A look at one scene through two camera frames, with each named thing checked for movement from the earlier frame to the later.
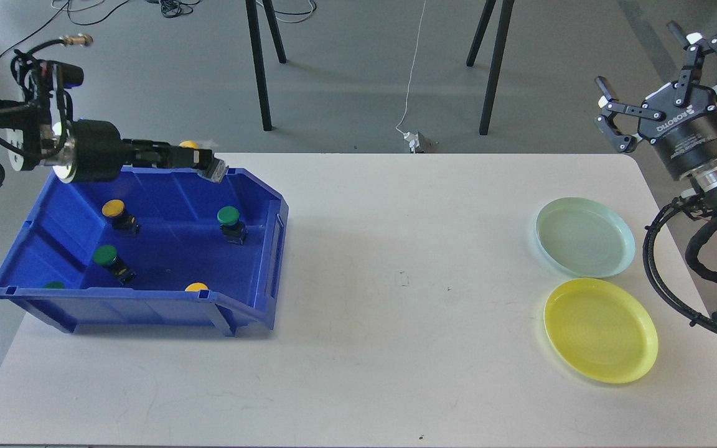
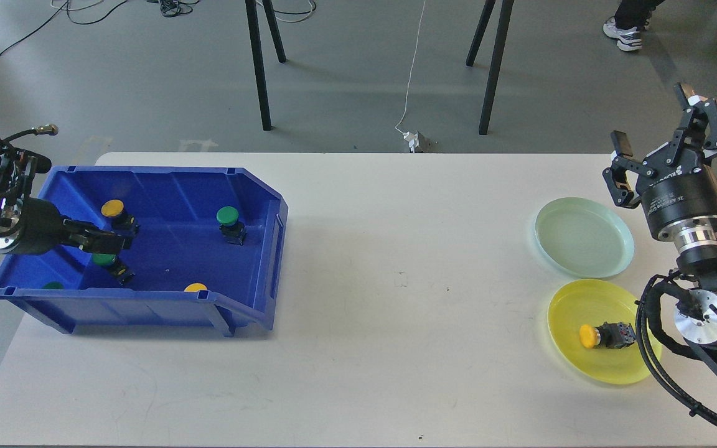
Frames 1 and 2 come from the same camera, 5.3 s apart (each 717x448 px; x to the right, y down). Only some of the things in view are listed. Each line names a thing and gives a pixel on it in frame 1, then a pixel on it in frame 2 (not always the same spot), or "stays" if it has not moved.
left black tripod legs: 256,31 stays
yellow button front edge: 196,287 stays
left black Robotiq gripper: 97,154 -> 35,226
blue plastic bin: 155,246 stays
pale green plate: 584,238 stays
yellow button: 188,144 -> 609,335
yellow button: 124,223 stays
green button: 107,255 stays
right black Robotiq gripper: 699,144 -> 683,200
